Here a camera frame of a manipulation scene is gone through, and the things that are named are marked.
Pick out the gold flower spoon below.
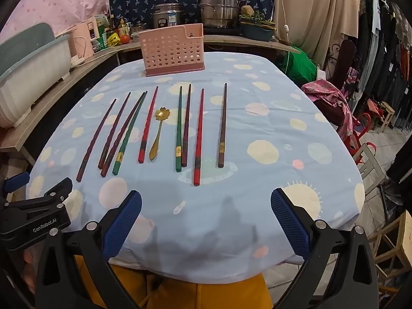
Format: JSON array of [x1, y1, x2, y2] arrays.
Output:
[[149, 108, 170, 161]]

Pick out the green plant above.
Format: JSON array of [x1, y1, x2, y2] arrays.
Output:
[[239, 5, 277, 28]]

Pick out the red chopstick with black band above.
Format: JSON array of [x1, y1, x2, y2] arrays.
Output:
[[193, 88, 205, 186], [138, 85, 159, 164]]

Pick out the person's left hand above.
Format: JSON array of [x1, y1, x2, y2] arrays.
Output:
[[22, 249, 38, 292]]

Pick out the pink floral cloth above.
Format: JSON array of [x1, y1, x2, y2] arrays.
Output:
[[301, 79, 358, 142]]

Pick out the blue planter basin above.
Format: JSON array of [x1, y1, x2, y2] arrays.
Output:
[[240, 22, 277, 42]]

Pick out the steel steamer pot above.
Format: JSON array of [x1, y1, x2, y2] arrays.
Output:
[[198, 0, 248, 29]]

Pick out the white cable with switch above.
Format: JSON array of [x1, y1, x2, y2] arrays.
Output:
[[280, 0, 290, 42]]

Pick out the pink bedding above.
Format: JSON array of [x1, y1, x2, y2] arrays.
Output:
[[6, 0, 121, 42]]

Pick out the pink perforated utensil holder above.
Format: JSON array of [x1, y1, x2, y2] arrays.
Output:
[[138, 23, 205, 77]]

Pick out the grey white dish rack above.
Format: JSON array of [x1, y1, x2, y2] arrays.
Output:
[[0, 22, 72, 127]]

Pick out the pink appliance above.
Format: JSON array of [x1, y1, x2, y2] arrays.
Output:
[[69, 16, 99, 66]]

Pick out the beige curtain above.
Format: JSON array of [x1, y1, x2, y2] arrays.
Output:
[[273, 0, 361, 70]]

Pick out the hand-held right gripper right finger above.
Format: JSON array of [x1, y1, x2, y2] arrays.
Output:
[[270, 187, 380, 309]]

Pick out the steel rice cooker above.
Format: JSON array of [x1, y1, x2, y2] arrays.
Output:
[[152, 3, 185, 29]]

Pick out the yellow pants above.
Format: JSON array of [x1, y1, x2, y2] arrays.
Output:
[[72, 254, 274, 309]]

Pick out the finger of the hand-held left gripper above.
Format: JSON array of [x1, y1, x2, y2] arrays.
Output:
[[3, 172, 31, 198], [38, 178, 73, 205]]

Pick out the light wooden stool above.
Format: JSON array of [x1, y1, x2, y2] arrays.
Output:
[[367, 211, 412, 284]]

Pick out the green bag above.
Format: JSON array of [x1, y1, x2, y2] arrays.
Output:
[[283, 45, 319, 82]]

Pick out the dark red twisted chopstick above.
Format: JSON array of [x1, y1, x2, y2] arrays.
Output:
[[76, 98, 117, 182], [100, 91, 148, 178], [97, 92, 132, 169]]

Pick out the blue dotted tablecloth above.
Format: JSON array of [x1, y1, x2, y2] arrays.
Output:
[[26, 51, 366, 285]]

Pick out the dark wooden chair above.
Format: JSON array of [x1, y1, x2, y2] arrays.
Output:
[[325, 39, 363, 87]]

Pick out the row of hanging clothes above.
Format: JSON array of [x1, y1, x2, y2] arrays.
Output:
[[341, 0, 412, 129]]

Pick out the green chopstick with gold band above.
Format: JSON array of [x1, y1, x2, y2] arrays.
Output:
[[175, 85, 183, 173], [112, 91, 146, 176]]

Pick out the dark brown chopstick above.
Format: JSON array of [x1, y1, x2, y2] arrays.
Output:
[[181, 83, 192, 168], [218, 83, 228, 168]]

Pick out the green packet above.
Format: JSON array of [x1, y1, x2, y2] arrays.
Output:
[[93, 30, 108, 52]]

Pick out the white folding chair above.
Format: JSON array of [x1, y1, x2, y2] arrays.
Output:
[[352, 142, 387, 197]]

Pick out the small wooden stool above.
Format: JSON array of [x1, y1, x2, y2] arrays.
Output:
[[380, 101, 396, 132]]

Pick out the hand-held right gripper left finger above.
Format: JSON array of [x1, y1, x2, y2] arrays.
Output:
[[35, 190, 143, 309]]

